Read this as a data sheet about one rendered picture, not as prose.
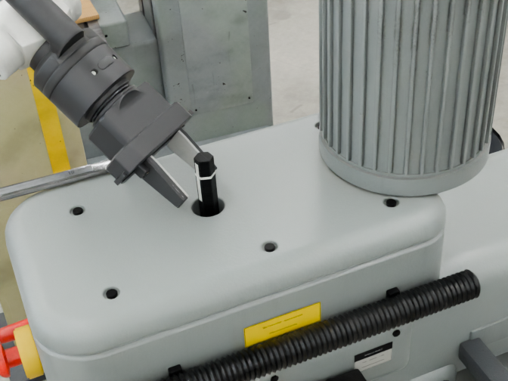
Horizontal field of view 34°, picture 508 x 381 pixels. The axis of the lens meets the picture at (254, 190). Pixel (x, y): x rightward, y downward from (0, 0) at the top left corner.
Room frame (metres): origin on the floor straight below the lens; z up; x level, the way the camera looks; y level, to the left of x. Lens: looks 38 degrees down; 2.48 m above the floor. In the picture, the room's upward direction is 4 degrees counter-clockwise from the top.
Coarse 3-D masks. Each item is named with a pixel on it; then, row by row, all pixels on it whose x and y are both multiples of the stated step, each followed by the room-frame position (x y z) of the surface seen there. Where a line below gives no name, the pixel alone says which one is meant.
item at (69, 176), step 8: (104, 160) 0.82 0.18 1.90; (80, 168) 0.81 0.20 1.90; (88, 168) 0.81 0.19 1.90; (96, 168) 0.81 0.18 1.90; (104, 168) 0.81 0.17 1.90; (48, 176) 0.80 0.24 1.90; (56, 176) 0.80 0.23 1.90; (64, 176) 0.80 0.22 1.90; (72, 176) 0.80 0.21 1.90; (80, 176) 0.80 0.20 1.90; (88, 176) 0.80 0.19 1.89; (16, 184) 0.79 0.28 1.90; (24, 184) 0.79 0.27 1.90; (32, 184) 0.79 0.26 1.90; (40, 184) 0.79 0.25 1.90; (48, 184) 0.79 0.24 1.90; (56, 184) 0.79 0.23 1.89; (0, 192) 0.78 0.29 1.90; (8, 192) 0.77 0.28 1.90; (16, 192) 0.77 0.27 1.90; (24, 192) 0.78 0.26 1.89; (32, 192) 0.78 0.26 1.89; (0, 200) 0.77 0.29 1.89
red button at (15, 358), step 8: (0, 344) 0.65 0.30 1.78; (0, 352) 0.64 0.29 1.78; (8, 352) 0.64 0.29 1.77; (16, 352) 0.64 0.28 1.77; (0, 360) 0.63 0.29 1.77; (8, 360) 0.64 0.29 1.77; (16, 360) 0.64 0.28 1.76; (0, 368) 0.63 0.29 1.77; (8, 368) 0.63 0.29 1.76; (8, 376) 0.63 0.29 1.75
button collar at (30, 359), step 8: (16, 328) 0.67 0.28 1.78; (24, 328) 0.66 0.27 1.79; (16, 336) 0.65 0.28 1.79; (24, 336) 0.65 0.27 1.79; (32, 336) 0.65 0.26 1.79; (24, 344) 0.64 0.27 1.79; (32, 344) 0.64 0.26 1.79; (24, 352) 0.63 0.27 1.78; (32, 352) 0.63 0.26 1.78; (24, 360) 0.63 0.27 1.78; (32, 360) 0.63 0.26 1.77; (40, 360) 0.63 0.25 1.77; (24, 368) 0.62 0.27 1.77; (32, 368) 0.63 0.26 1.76; (40, 368) 0.63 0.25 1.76; (32, 376) 0.63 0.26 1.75
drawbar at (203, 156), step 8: (208, 152) 0.74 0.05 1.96; (200, 160) 0.73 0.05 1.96; (208, 160) 0.73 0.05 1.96; (200, 168) 0.72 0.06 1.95; (208, 168) 0.72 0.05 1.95; (200, 176) 0.72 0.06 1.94; (208, 176) 0.72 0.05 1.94; (200, 184) 0.73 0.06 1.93; (208, 184) 0.72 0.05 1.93; (208, 192) 0.72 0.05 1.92; (216, 192) 0.73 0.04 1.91; (200, 200) 0.73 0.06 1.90; (208, 200) 0.72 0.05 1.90; (216, 200) 0.73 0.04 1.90; (200, 208) 0.73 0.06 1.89; (208, 208) 0.72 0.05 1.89; (216, 208) 0.73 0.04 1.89; (208, 216) 0.72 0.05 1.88
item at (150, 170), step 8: (144, 160) 0.73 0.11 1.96; (152, 160) 0.73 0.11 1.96; (136, 168) 0.73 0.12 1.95; (144, 168) 0.73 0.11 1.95; (152, 168) 0.72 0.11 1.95; (160, 168) 0.73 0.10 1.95; (144, 176) 0.72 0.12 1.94; (152, 176) 0.73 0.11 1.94; (160, 176) 0.72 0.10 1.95; (168, 176) 0.72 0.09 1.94; (152, 184) 0.73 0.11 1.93; (160, 184) 0.72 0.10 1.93; (168, 184) 0.72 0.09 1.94; (176, 184) 0.72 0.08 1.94; (160, 192) 0.72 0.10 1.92; (168, 192) 0.72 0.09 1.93; (176, 192) 0.71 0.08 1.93; (184, 192) 0.71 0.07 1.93; (176, 200) 0.71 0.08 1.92; (184, 200) 0.71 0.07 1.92
